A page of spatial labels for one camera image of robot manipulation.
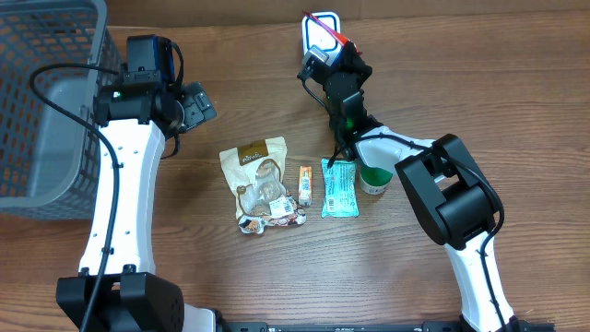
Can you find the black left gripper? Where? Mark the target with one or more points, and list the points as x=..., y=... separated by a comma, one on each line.
x=141, y=77

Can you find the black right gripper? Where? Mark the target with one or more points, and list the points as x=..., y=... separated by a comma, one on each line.
x=344, y=65

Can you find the red snack bar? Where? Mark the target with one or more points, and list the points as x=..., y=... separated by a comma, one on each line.
x=338, y=36

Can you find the orange white snack packet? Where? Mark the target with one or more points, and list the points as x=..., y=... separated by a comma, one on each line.
x=305, y=193

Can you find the teal tissue packet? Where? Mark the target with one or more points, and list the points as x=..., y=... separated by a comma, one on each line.
x=340, y=199

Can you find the green lid jar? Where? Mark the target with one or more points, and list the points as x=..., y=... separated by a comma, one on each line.
x=374, y=181

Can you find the white snack wrapper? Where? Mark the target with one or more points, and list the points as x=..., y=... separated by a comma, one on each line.
x=254, y=173

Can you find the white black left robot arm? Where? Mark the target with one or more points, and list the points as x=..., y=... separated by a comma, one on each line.
x=116, y=288

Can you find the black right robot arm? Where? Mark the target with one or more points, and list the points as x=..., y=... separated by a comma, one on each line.
x=453, y=201

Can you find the white barcode scanner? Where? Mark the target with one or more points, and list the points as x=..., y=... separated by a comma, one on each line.
x=314, y=34

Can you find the grey plastic mesh basket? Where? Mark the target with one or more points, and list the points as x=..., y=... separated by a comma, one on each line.
x=49, y=163

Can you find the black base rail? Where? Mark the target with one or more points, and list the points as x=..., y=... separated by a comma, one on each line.
x=427, y=326

